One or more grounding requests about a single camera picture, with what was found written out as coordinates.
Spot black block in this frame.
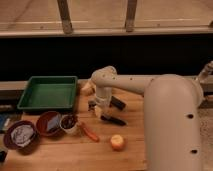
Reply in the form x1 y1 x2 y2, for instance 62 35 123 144
110 96 126 110

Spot yellow apple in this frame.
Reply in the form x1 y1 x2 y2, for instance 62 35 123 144
110 134 125 151

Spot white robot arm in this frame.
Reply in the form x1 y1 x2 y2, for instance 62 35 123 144
91 66 210 171

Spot red bowl with object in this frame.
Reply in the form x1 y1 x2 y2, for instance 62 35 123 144
36 111 61 137

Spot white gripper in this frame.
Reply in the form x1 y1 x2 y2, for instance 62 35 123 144
94 96 111 118

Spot banana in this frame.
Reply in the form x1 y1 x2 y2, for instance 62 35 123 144
81 79 96 96

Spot green plastic tray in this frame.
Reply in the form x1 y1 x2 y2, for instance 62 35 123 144
17 76 78 112

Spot maroon bowl with cloth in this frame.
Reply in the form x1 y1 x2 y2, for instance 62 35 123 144
3 120 37 150

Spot white cup with dark contents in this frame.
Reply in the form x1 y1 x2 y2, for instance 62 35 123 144
60 115 78 135

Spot orange carrot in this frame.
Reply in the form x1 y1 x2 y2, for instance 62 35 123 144
79 122 100 142

